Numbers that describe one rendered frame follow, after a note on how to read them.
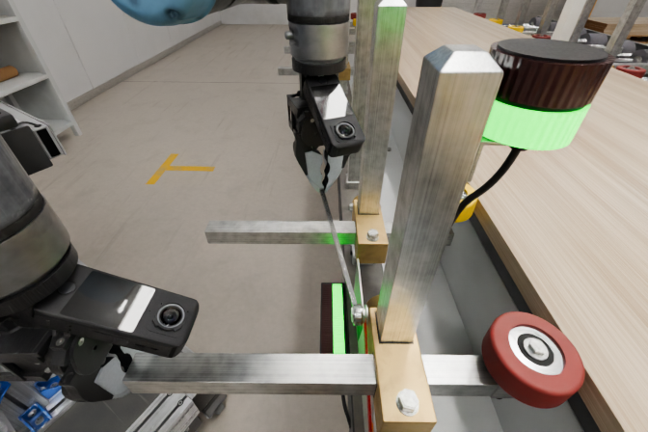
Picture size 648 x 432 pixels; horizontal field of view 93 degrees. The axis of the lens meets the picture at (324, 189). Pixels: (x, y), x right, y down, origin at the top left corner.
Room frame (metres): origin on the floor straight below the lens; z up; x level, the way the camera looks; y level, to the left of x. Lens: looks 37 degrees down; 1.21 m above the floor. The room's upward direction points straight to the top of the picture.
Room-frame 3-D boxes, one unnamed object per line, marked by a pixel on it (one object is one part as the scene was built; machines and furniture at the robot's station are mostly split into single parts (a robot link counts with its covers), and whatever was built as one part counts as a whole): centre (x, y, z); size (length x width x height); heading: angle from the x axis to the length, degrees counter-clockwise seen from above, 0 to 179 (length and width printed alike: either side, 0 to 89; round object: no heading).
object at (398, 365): (0.16, -0.08, 0.85); 0.14 x 0.06 x 0.05; 0
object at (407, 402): (0.11, -0.08, 0.88); 0.02 x 0.02 x 0.01
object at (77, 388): (0.13, 0.22, 0.90); 0.05 x 0.02 x 0.09; 0
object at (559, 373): (0.14, -0.20, 0.85); 0.08 x 0.08 x 0.11
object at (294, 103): (0.43, 0.01, 1.04); 0.09 x 0.08 x 0.12; 20
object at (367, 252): (0.41, -0.08, 0.81); 0.14 x 0.06 x 0.05; 0
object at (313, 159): (0.42, 0.02, 0.94); 0.06 x 0.03 x 0.09; 20
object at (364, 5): (0.70, -0.08, 0.93); 0.05 x 0.05 x 0.45; 0
